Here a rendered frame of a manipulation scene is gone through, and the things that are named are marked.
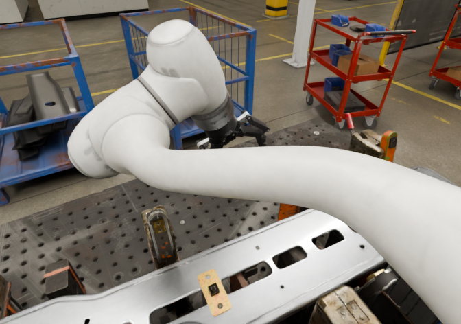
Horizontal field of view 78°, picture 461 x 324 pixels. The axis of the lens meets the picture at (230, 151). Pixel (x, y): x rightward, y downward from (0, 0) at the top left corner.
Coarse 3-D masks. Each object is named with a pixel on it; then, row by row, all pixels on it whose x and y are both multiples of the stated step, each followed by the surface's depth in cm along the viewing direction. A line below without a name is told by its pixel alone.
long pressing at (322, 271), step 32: (288, 224) 66; (320, 224) 66; (192, 256) 60; (224, 256) 59; (256, 256) 59; (320, 256) 59; (352, 256) 59; (128, 288) 54; (160, 288) 54; (192, 288) 54; (256, 288) 54; (288, 288) 54; (320, 288) 54; (0, 320) 50; (32, 320) 49; (64, 320) 49; (96, 320) 49; (128, 320) 49; (192, 320) 49; (224, 320) 49; (256, 320) 49
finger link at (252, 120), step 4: (244, 112) 64; (248, 116) 63; (248, 120) 64; (252, 120) 65; (256, 120) 67; (260, 120) 70; (252, 124) 66; (256, 124) 66; (260, 124) 67; (264, 124) 69; (260, 128) 68; (264, 128) 69; (268, 128) 70
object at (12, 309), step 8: (0, 280) 59; (0, 288) 58; (8, 288) 61; (0, 296) 57; (8, 296) 60; (0, 304) 56; (8, 304) 60; (16, 304) 65; (0, 312) 56; (8, 312) 60; (16, 312) 63
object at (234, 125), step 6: (234, 114) 61; (234, 120) 60; (228, 126) 59; (234, 126) 60; (240, 126) 65; (210, 132) 59; (216, 132) 59; (222, 132) 59; (228, 132) 60; (210, 138) 63; (216, 138) 60; (222, 138) 61; (228, 138) 65; (234, 138) 66; (216, 144) 65
